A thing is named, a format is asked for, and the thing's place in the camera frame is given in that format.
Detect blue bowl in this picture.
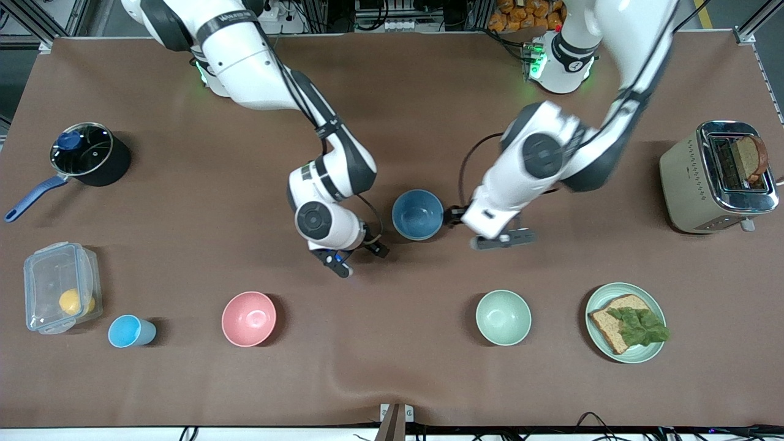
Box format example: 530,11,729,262
392,189,445,241

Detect pale green bowl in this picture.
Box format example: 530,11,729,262
476,289,532,347

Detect pink bowl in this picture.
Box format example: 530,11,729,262
222,291,277,348

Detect brown bread slice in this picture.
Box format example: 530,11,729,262
588,294,659,356

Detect brown table cover mat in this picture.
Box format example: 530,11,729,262
0,34,784,428

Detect green lettuce leaf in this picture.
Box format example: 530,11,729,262
606,306,670,347

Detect bag of orange snacks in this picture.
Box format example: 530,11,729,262
488,0,564,32

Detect beige chrome toaster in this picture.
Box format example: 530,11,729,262
660,120,780,233

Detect pale green round plate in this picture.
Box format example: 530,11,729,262
585,282,667,364

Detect blue plastic cup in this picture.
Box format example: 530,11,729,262
108,314,157,349

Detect large white power strip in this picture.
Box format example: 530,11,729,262
257,0,307,34

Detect toast slice in toaster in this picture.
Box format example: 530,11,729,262
732,135,769,184

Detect yellow lemon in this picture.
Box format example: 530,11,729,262
59,288,96,317

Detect glass lid with blue knob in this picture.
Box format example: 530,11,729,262
50,122,115,176

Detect clear plastic lidded container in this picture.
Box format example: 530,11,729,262
23,242,103,334

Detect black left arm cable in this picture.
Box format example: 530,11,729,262
458,0,711,209

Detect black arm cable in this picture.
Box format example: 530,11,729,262
254,0,383,244
458,0,711,209

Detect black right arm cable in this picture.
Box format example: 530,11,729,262
254,0,383,244

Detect metal bracket with brown wedge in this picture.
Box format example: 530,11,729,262
380,403,414,441

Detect black looped floor cable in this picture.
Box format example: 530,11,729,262
576,412,620,441

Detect black saucepan with blue handle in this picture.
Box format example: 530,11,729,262
5,122,132,222

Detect aluminium frame rail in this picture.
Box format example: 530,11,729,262
0,0,117,50

